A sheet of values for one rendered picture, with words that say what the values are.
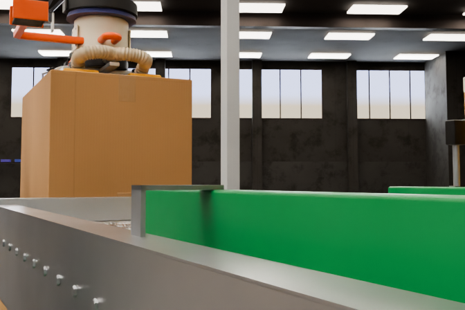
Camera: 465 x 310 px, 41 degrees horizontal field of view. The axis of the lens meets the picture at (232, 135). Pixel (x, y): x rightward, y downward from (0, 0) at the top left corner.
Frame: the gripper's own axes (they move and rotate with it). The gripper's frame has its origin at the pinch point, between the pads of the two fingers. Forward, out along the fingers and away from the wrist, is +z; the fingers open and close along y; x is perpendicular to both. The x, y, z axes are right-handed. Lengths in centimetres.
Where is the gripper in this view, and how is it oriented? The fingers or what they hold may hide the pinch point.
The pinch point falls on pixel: (70, 30)
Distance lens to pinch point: 248.6
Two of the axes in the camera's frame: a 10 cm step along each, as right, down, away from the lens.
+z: 0.0, 10.0, -0.7
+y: 9.1, 0.3, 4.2
